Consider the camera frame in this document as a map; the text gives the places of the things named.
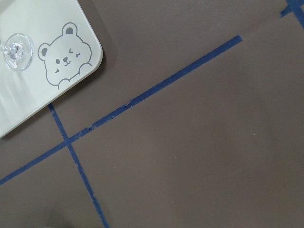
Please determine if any white bear tray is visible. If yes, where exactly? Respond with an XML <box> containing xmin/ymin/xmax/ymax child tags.
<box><xmin>0</xmin><ymin>0</ymin><xmax>103</xmax><ymax>136</ymax></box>

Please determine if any clear wine glass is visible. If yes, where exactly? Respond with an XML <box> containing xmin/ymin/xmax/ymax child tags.
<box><xmin>0</xmin><ymin>33</ymin><xmax>33</xmax><ymax>71</ymax></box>

